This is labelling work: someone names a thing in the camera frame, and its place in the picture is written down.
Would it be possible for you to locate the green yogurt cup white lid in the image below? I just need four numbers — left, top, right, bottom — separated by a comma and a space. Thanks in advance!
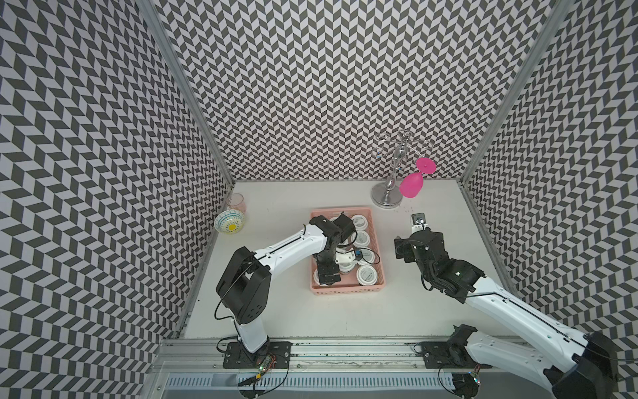
352, 214, 369, 231

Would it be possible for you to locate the white lid yogurt cup right-near-basket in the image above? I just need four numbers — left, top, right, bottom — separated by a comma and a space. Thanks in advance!
353, 230, 372, 248

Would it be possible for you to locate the pink perforated plastic basket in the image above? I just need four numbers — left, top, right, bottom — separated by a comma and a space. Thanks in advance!
311, 207, 385, 295

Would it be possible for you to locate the red label yogurt cup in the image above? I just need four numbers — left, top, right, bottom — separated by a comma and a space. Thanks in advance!
358, 248, 377, 265

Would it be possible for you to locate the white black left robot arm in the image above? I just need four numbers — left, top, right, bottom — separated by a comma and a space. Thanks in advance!
216, 214, 356, 354

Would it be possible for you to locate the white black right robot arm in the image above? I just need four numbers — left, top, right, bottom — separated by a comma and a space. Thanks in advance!
394, 228, 618, 398

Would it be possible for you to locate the chrome cup holder stand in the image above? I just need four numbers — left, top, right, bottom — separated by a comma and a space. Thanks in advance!
371, 130, 433, 209

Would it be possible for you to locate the magenta plastic wine glass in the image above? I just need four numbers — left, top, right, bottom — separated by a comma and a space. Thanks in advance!
400, 157, 437, 198

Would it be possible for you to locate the pink transparent plastic cup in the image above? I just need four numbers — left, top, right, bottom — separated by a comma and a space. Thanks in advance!
226, 193, 247, 214

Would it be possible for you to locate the blue yellow patterned bowl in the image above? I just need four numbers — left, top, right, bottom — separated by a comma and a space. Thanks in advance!
214, 209, 245, 234

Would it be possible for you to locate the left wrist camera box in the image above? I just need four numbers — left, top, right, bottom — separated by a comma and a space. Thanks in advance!
336, 249, 363, 267

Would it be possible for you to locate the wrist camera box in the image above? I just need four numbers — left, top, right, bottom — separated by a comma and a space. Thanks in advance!
410, 213, 428, 233
336, 249, 363, 267

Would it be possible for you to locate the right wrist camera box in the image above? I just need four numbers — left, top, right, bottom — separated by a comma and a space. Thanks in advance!
410, 213, 428, 233

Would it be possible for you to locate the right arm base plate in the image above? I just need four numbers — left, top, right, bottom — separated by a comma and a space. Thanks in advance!
416, 342, 479, 369

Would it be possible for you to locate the aluminium corner post right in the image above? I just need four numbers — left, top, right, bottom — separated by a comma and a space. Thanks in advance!
460, 0, 575, 186

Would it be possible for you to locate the aluminium corner post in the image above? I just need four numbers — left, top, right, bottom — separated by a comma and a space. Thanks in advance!
460, 0, 575, 186
136, 0, 234, 187

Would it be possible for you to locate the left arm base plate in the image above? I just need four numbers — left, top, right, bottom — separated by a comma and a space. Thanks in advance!
223, 341, 292, 370

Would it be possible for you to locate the aluminium front rail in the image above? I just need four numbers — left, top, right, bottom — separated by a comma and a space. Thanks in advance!
144, 336, 582, 399

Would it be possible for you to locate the aluminium corner post left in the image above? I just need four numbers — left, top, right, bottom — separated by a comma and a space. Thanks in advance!
136, 0, 234, 187

